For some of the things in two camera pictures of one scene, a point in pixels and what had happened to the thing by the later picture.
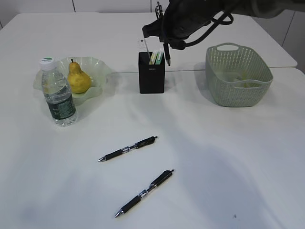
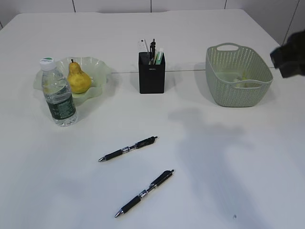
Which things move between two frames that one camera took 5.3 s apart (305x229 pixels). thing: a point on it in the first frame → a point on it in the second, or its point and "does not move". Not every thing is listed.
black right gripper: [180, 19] → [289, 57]
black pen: [159, 14] → [152, 52]
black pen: [163, 176] does not move
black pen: [128, 148] does not move
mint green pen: [158, 60] does not move
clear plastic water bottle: [57, 93] does not move
